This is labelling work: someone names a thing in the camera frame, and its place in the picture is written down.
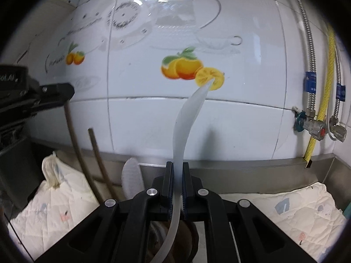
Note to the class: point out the white quilted cloth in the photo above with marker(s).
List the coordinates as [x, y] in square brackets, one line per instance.
[235, 232]

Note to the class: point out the brown wooden chopstick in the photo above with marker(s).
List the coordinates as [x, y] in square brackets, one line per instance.
[79, 154]
[101, 165]

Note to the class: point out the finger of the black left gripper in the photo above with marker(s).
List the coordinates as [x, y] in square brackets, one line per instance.
[51, 96]

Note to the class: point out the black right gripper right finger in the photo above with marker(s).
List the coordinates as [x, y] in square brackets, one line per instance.
[208, 208]

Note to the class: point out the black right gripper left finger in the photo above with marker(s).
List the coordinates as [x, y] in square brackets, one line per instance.
[148, 208]

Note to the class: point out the white plastic spoon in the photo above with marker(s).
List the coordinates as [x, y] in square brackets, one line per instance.
[131, 179]
[183, 124]

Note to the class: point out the metal gas valve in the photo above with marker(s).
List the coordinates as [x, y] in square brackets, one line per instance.
[316, 129]

